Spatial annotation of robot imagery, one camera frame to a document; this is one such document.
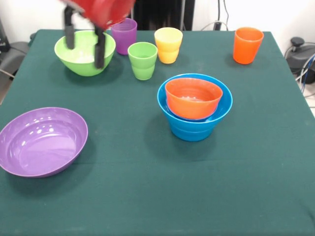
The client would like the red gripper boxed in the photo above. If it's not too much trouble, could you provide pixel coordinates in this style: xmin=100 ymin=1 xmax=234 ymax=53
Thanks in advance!
xmin=59 ymin=0 xmax=136 ymax=69

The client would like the large green bowl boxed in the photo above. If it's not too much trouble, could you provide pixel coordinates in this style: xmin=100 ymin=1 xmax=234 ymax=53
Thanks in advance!
xmin=54 ymin=29 xmax=116 ymax=77

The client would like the orange bowl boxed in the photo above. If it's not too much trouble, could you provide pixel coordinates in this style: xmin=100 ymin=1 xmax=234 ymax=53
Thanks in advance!
xmin=164 ymin=78 xmax=223 ymax=120

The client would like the dark blue ribbed bowl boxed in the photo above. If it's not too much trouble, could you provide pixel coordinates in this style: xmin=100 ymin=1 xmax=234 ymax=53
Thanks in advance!
xmin=166 ymin=98 xmax=217 ymax=121

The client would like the small light blue bowl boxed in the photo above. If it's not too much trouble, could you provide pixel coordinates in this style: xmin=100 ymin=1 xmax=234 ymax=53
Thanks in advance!
xmin=169 ymin=120 xmax=214 ymax=142

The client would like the large light blue bowl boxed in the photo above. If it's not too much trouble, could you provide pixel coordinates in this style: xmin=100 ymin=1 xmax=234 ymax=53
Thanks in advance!
xmin=157 ymin=73 xmax=233 ymax=130

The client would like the purple cup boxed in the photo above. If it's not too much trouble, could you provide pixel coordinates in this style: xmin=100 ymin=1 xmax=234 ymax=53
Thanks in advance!
xmin=110 ymin=17 xmax=138 ymax=56

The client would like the green cup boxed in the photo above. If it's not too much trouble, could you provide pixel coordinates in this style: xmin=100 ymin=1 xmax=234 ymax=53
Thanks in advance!
xmin=127 ymin=41 xmax=158 ymax=81

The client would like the black floor stand base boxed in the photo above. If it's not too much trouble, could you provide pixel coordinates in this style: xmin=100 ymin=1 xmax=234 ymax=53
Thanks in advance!
xmin=284 ymin=36 xmax=315 ymax=74
xmin=0 ymin=19 xmax=32 ymax=74

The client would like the yellow cup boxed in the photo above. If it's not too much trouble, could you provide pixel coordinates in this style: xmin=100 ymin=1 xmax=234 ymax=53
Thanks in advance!
xmin=154 ymin=27 xmax=184 ymax=64

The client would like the large purple bowl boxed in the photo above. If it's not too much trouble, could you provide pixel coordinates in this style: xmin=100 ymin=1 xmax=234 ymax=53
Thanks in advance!
xmin=0 ymin=107 xmax=89 ymax=178

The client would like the dark green tablecloth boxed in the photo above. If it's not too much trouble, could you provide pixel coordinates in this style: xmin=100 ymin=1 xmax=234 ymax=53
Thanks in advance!
xmin=0 ymin=29 xmax=315 ymax=236

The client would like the orange cup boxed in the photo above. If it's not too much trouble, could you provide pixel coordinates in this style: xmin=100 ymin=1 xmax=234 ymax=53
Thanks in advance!
xmin=233 ymin=27 xmax=264 ymax=65

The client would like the black pedestal column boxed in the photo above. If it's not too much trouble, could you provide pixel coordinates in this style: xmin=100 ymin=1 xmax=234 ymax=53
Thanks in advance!
xmin=132 ymin=0 xmax=195 ymax=31

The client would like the tangle of floor cables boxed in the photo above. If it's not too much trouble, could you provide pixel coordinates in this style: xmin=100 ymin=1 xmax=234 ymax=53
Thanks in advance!
xmin=295 ymin=55 xmax=315 ymax=109

